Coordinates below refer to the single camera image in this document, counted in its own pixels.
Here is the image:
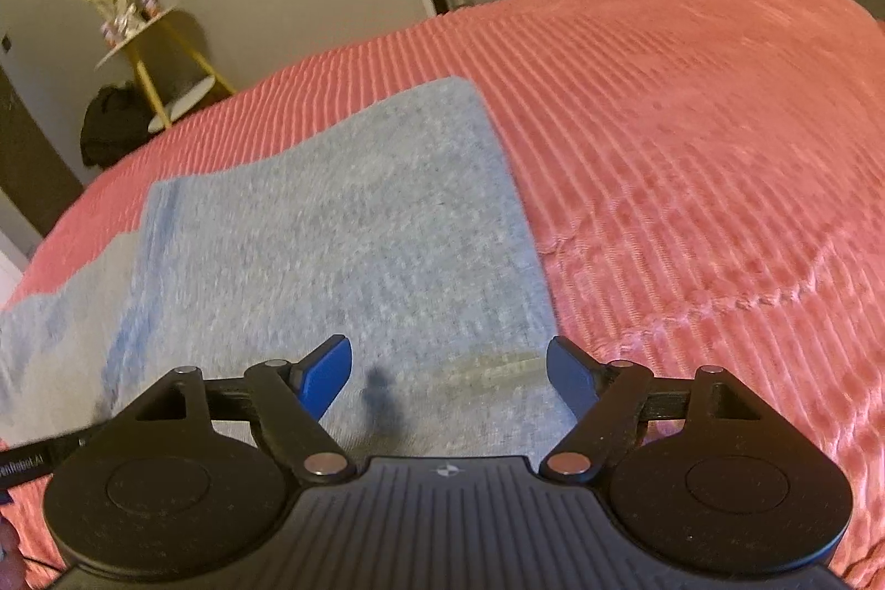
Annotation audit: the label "yellow-legged side table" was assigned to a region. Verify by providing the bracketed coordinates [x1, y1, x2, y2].
[93, 6, 237, 132]

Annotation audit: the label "black backpack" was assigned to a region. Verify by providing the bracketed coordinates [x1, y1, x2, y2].
[79, 83, 157, 171]

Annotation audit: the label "grey sweat pants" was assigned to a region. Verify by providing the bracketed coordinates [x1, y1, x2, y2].
[0, 76, 579, 482]

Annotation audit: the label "pink ribbed blanket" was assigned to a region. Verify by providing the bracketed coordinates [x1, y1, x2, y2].
[0, 0, 885, 590]

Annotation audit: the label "dark wooden door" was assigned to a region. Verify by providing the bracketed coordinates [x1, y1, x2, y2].
[0, 65, 85, 235]

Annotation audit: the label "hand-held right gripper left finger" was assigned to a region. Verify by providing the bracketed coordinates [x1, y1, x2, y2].
[103, 336, 355, 484]

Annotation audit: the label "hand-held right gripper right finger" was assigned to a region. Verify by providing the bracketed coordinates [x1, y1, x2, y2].
[540, 337, 768, 483]

